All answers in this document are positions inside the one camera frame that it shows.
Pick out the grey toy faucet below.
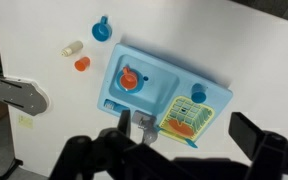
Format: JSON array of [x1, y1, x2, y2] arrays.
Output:
[[131, 110, 159, 146]]

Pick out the orange toy plate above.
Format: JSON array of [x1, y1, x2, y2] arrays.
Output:
[[167, 119, 196, 138]]

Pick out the yellow dish rack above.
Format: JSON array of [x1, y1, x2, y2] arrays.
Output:
[[159, 95, 216, 141]]

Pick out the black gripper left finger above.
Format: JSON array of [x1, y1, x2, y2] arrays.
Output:
[[49, 109, 158, 180]]

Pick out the black stand pole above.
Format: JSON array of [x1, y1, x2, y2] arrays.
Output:
[[0, 158, 24, 180]]

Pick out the orange cup with handle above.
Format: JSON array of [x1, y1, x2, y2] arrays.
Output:
[[118, 66, 139, 92]]

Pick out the blue toy sink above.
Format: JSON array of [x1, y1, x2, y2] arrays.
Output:
[[96, 42, 234, 148]]

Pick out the blue toy saucer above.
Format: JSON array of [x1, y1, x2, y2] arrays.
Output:
[[114, 68, 145, 95]]

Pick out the yellow sticky note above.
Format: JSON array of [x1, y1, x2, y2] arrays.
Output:
[[17, 114, 34, 130]]

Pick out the small beige container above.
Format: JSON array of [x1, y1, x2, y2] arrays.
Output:
[[60, 40, 84, 58]]

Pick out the blue mug with handle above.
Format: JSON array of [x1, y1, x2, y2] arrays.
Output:
[[91, 15, 113, 43]]

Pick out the grey metal mounting plate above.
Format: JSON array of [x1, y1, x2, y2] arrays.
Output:
[[0, 73, 50, 117]]

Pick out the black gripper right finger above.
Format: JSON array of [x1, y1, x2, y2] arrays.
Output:
[[228, 111, 288, 180]]

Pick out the small orange cup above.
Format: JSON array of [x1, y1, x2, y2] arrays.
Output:
[[74, 56, 92, 73]]

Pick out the blue tumbler cup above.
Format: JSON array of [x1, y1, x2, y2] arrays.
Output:
[[190, 83, 208, 104]]

